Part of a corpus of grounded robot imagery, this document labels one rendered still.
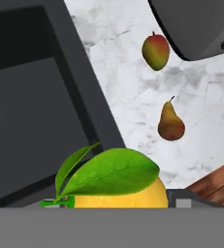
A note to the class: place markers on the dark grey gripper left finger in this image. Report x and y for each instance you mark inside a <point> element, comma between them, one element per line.
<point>53,207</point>

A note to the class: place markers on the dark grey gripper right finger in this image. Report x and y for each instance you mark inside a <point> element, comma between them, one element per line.
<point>184,200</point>

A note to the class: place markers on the yellow lemon with green leaves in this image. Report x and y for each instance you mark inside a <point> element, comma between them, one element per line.
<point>123,193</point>

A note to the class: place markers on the dark grey sink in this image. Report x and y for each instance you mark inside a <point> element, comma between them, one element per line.
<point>36,113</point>

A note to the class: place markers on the brown yellow pear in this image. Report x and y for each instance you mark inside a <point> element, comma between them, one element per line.
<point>170,124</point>

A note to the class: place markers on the red green mango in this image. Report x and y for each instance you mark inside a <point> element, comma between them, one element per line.
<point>155,51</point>

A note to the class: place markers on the dark grey rounded appliance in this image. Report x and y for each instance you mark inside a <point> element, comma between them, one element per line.
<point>194,25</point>

